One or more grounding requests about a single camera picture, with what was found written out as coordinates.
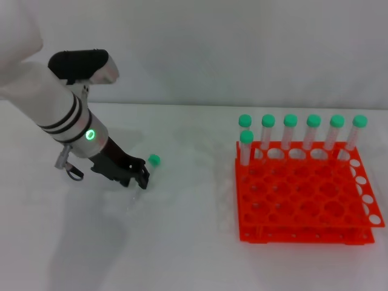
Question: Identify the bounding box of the orange test tube rack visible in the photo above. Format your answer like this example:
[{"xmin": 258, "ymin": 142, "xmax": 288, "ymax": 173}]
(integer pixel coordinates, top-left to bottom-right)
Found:
[{"xmin": 235, "ymin": 141, "xmax": 386, "ymax": 245}]

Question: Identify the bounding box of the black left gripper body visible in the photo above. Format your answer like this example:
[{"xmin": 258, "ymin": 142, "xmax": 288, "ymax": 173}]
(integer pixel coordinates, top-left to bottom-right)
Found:
[{"xmin": 89, "ymin": 136, "xmax": 146, "ymax": 186}]

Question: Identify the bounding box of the wrist cable with metal plug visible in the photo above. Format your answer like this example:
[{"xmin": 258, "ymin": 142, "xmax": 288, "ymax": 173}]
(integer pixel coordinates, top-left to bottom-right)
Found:
[{"xmin": 54, "ymin": 144, "xmax": 84, "ymax": 182}]

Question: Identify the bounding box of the green capped clear test tube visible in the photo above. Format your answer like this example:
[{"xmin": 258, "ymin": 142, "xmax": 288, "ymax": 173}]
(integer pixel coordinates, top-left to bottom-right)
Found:
[
  {"xmin": 238, "ymin": 114, "xmax": 253, "ymax": 151},
  {"xmin": 323, "ymin": 114, "xmax": 346, "ymax": 152},
  {"xmin": 239, "ymin": 130, "xmax": 255, "ymax": 169},
  {"xmin": 127, "ymin": 153, "xmax": 162, "ymax": 215},
  {"xmin": 338, "ymin": 115, "xmax": 369, "ymax": 161},
  {"xmin": 303, "ymin": 114, "xmax": 321, "ymax": 152},
  {"xmin": 281, "ymin": 113, "xmax": 298, "ymax": 152},
  {"xmin": 261, "ymin": 114, "xmax": 276, "ymax": 151}
]

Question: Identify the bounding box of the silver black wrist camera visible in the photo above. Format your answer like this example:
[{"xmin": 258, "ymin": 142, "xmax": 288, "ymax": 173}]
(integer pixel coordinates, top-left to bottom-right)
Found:
[{"xmin": 48, "ymin": 48, "xmax": 120, "ymax": 85}]

